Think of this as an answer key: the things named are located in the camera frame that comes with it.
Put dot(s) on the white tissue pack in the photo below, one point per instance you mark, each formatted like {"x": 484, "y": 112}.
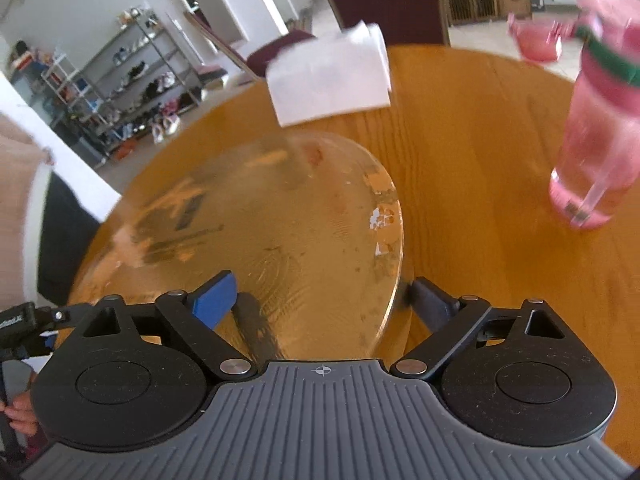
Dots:
{"x": 344, "y": 73}

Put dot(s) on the gold gift box lid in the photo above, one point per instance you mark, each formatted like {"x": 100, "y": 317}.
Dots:
{"x": 310, "y": 226}

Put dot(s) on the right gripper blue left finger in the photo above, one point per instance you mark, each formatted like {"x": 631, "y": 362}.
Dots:
{"x": 213, "y": 300}

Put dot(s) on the shoe rack with shoes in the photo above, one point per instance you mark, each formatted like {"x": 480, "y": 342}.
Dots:
{"x": 138, "y": 83}

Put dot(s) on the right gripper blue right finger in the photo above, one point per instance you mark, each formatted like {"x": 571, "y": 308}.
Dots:
{"x": 431, "y": 304}

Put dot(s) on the pink water bottle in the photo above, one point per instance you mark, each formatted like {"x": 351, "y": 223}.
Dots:
{"x": 599, "y": 156}

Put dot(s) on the person in beige fleece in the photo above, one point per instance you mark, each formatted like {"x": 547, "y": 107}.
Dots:
{"x": 45, "y": 232}

